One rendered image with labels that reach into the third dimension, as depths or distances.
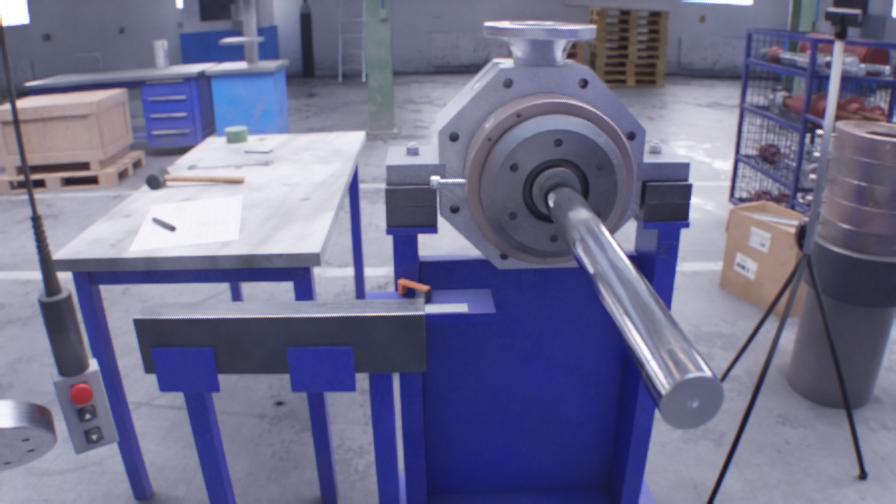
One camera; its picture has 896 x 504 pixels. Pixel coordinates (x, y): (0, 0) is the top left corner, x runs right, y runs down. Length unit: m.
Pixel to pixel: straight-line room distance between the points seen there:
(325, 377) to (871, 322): 2.03
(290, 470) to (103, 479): 0.66
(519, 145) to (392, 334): 0.46
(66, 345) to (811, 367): 2.55
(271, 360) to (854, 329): 2.10
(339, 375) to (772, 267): 2.54
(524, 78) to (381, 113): 5.94
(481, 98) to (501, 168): 0.20
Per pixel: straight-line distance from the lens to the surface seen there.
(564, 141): 1.38
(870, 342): 2.80
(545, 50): 1.53
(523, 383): 1.93
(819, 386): 2.86
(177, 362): 1.49
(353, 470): 2.30
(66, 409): 1.00
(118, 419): 2.18
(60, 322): 0.94
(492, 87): 1.49
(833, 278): 2.64
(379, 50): 7.31
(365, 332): 1.37
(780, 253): 3.46
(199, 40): 12.19
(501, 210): 1.39
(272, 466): 2.37
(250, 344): 1.43
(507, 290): 1.78
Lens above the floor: 1.48
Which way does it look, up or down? 22 degrees down
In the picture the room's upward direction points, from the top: 1 degrees counter-clockwise
